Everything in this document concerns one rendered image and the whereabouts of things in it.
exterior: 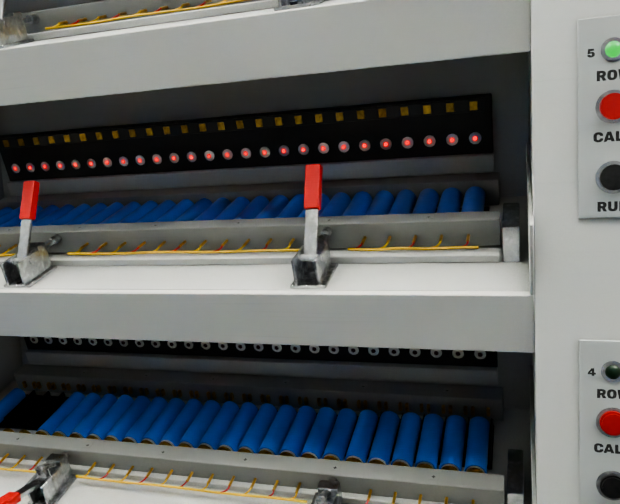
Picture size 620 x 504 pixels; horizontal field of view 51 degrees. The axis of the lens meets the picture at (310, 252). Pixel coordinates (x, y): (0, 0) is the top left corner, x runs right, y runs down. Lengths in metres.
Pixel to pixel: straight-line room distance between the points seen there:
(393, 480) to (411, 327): 0.14
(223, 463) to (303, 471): 0.07
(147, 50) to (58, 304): 0.22
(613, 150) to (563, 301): 0.10
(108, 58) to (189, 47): 0.07
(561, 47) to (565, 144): 0.06
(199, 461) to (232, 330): 0.15
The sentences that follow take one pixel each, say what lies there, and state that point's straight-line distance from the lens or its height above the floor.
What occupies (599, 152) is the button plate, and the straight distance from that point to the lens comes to 0.45.
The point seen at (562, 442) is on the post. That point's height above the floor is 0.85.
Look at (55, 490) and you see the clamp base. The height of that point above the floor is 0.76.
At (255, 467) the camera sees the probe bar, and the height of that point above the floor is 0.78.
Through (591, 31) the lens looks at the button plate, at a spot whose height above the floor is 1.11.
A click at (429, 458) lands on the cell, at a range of 0.59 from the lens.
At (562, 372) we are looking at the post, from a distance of 0.47.
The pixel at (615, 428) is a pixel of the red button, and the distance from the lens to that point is 0.48.
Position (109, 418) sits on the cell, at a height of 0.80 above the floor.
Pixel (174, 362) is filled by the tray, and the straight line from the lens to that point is 0.75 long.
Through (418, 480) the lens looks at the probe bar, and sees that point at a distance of 0.56.
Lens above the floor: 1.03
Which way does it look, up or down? 7 degrees down
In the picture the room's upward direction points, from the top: 3 degrees counter-clockwise
